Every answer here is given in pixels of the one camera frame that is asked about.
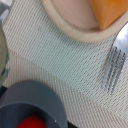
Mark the fork with wooden handle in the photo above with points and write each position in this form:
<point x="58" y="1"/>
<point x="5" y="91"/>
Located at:
<point x="117" y="57"/>

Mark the grey saucepan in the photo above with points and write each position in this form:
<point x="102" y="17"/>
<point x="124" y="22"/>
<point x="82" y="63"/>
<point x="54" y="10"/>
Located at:
<point x="27" y="98"/>

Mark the red toy tomato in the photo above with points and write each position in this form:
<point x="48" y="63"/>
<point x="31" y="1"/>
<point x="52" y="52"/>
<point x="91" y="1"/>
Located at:
<point x="31" y="122"/>

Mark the beige round plate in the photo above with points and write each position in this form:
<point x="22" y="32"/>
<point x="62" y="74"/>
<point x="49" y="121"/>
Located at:
<point x="75" y="18"/>

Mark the orange toy bread loaf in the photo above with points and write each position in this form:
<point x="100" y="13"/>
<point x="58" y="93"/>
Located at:
<point x="107" y="11"/>

